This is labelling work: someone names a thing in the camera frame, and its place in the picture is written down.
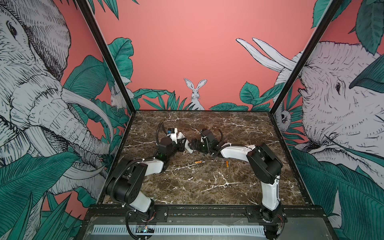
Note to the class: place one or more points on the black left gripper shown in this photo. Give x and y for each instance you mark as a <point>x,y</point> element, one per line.
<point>181,147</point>

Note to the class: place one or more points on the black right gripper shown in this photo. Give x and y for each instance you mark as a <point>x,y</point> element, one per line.
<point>199,142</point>

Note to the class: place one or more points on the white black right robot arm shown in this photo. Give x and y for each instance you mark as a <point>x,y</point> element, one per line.
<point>266,166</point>

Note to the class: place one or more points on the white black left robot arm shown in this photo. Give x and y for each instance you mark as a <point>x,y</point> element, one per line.
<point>124,184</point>

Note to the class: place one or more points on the white slotted cable duct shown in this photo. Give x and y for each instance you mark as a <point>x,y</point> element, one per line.
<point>188,230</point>

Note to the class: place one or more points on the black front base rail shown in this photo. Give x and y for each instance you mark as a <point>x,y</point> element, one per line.
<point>164,213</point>

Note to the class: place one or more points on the black left corner frame post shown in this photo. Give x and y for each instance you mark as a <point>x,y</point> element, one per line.
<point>97,34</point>

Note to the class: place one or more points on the black corner frame post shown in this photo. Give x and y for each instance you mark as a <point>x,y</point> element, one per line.
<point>327,17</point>
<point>97,34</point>

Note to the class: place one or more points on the black right corner frame post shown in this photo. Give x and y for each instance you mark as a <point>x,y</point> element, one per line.
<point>327,17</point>

